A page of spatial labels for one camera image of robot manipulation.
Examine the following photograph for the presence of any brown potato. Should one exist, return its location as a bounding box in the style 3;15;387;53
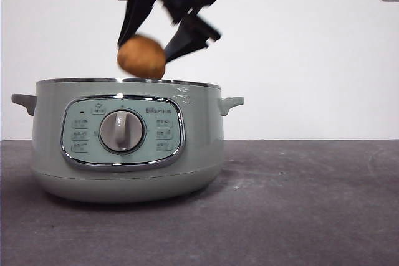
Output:
117;35;167;80

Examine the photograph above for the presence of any pale green electric pot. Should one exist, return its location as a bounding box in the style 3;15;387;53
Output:
11;77;246;204

